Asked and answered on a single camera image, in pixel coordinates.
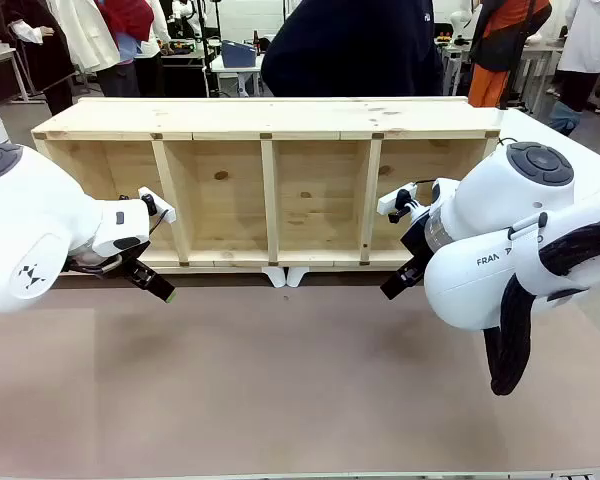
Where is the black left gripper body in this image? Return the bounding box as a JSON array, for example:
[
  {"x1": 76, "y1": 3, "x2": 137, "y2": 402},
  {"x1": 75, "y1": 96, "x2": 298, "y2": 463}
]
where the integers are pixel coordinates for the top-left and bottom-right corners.
[{"x1": 113, "y1": 245, "x2": 156, "y2": 289}]

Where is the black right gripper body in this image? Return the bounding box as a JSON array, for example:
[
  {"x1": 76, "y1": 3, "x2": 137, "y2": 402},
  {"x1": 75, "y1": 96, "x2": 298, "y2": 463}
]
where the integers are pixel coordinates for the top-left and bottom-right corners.
[{"x1": 400, "y1": 219, "x2": 435, "y2": 274}]

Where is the brown table mat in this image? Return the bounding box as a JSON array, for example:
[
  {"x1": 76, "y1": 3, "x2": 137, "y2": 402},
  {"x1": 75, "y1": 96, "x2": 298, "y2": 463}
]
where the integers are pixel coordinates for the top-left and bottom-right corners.
[{"x1": 0, "y1": 279, "x2": 600, "y2": 476}]

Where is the wooden four-compartment shelf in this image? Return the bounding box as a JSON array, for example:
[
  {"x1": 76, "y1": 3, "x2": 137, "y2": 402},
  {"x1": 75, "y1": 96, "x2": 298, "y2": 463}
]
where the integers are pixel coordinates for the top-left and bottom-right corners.
[{"x1": 31, "y1": 96, "x2": 504, "y2": 274}]

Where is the person in dark sweater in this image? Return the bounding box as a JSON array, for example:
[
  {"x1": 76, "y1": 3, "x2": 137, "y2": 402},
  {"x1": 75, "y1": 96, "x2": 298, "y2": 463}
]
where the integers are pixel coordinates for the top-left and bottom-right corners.
[{"x1": 260, "y1": 0, "x2": 445, "y2": 98}]

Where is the person in orange clothes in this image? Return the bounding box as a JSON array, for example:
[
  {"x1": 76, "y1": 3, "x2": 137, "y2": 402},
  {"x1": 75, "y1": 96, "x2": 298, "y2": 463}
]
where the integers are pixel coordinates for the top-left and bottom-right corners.
[{"x1": 467, "y1": 0, "x2": 553, "y2": 109}]

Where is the mannequin in black coat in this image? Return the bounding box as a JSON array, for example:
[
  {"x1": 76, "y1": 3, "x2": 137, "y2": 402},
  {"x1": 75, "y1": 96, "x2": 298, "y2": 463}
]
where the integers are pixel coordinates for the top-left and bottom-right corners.
[{"x1": 2, "y1": 0, "x2": 77, "y2": 117}]

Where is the blue box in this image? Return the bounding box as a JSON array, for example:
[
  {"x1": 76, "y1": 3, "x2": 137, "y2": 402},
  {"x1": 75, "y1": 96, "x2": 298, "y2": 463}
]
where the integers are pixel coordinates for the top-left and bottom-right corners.
[{"x1": 221, "y1": 39, "x2": 259, "y2": 70}]

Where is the white coat on mannequin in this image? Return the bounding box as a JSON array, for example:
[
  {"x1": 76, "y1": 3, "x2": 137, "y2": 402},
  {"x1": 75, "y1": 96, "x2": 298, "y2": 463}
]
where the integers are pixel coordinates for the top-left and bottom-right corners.
[{"x1": 54, "y1": 0, "x2": 122, "y2": 74}]

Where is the person with red scarf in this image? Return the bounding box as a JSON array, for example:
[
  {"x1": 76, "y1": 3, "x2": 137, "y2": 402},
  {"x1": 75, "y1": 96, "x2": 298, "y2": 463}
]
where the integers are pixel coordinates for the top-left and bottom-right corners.
[{"x1": 95, "y1": 0, "x2": 174, "y2": 99}]

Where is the white lab table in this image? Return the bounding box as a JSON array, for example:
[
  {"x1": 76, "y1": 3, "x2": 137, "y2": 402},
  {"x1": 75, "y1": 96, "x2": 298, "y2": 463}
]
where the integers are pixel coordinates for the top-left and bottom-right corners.
[{"x1": 0, "y1": 44, "x2": 46, "y2": 105}]

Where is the person in white lab coat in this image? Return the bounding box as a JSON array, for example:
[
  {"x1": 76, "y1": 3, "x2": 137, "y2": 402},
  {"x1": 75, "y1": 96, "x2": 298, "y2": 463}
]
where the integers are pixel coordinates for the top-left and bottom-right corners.
[{"x1": 547, "y1": 0, "x2": 600, "y2": 136}]

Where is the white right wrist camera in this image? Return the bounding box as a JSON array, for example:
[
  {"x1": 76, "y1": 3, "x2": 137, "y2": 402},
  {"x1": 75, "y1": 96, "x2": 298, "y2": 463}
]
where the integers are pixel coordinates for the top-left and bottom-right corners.
[{"x1": 378, "y1": 182, "x2": 426, "y2": 225}]

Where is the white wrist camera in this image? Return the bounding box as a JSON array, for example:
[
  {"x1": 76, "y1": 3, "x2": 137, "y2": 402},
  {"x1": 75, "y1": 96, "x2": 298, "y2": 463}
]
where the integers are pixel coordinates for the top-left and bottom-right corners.
[
  {"x1": 378, "y1": 182, "x2": 426, "y2": 225},
  {"x1": 138, "y1": 186, "x2": 177, "y2": 225}
]

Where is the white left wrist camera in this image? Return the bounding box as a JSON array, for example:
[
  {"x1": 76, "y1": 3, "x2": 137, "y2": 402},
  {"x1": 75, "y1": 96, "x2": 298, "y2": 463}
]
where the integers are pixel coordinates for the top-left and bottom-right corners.
[{"x1": 138, "y1": 186, "x2": 177, "y2": 225}]

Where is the black braided cable sleeve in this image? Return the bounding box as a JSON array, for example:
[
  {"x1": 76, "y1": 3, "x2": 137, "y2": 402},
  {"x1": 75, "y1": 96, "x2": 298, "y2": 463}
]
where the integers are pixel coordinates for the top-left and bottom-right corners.
[{"x1": 482, "y1": 214, "x2": 600, "y2": 397}]

